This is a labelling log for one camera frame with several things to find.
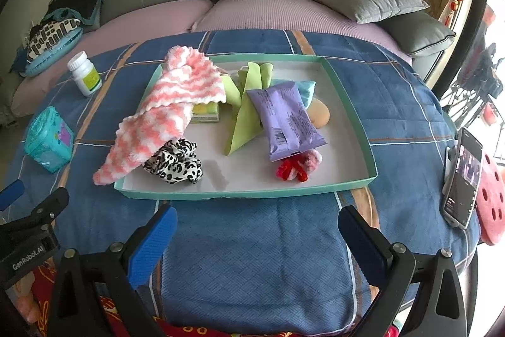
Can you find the dark clothing pile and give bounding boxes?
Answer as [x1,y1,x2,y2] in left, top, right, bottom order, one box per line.
[43,0,104,27]

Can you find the person's left hand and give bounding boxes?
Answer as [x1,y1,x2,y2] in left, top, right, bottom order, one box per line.
[15,272,42,324]

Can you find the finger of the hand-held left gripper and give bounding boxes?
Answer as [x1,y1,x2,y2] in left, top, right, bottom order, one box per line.
[0,188,70,234]
[0,179,25,212]

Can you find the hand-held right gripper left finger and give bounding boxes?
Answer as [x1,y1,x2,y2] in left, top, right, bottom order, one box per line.
[47,203,179,337]

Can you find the light blue inflatable cushion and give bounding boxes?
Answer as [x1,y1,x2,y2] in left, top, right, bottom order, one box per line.
[24,27,84,77]

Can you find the grey leather cushion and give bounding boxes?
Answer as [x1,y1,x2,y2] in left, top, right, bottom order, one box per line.
[377,11,457,58]

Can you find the grey fabric pillow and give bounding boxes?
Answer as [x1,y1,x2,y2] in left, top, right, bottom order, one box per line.
[304,0,430,24]

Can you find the green tissue pack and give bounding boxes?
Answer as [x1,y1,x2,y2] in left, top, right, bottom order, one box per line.
[191,102,220,124]

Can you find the white plastic bottle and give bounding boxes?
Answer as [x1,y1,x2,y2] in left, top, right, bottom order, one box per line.
[67,51,102,98]

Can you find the black metal rack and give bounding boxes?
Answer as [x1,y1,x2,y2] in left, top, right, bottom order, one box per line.
[442,41,505,132]

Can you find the teal plastic box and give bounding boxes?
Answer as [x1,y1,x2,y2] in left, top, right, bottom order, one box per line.
[24,106,75,174]

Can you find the blue plaid blanket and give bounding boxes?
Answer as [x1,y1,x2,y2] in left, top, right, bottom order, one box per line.
[6,29,480,334]

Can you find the dark blue cloth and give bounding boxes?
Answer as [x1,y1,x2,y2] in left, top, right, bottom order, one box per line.
[10,49,28,74]

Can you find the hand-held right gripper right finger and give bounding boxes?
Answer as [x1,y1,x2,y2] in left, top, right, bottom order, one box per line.
[338,205,468,337]

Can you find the pink perforated stool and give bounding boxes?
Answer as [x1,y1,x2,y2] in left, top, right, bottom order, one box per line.
[477,153,505,247]

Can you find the teal white cardboard tray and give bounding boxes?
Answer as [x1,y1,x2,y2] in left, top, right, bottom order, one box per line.
[114,53,378,201]

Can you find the blue face mask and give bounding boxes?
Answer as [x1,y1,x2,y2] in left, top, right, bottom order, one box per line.
[272,78,317,106]

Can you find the black smartphone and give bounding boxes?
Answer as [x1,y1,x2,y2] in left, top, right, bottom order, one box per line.
[440,127,484,230]

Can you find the black white patterned cushion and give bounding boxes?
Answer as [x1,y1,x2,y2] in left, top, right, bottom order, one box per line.
[26,18,81,61]

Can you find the beige makeup sponge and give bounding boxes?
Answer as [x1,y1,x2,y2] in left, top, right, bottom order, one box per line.
[307,100,330,128]

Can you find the red white fluffy scrunchie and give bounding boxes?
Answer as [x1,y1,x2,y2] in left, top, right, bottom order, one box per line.
[275,149,324,184]

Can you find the light green cloth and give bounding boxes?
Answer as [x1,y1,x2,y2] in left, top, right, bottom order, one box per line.
[223,62,275,157]

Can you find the purple wet wipe pack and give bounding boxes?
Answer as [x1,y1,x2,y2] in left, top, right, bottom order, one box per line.
[246,81,328,163]

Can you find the pink white striped towel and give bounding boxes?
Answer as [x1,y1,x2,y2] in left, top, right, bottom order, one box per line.
[93,47,227,187]

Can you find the leopard print scrunchie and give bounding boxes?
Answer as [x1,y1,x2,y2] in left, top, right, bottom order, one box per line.
[143,138,204,185]

